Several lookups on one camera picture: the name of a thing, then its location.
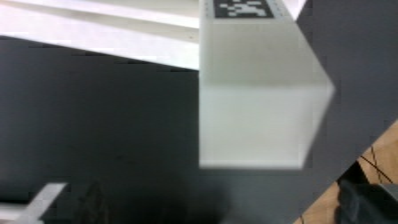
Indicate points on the white desk leg with marker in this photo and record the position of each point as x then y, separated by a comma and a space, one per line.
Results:
265, 89

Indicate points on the white desk tabletop tray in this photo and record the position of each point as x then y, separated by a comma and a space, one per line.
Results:
190, 33

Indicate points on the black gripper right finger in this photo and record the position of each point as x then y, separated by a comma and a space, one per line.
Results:
368, 200

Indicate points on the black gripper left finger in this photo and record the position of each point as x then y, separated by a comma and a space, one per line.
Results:
64, 207

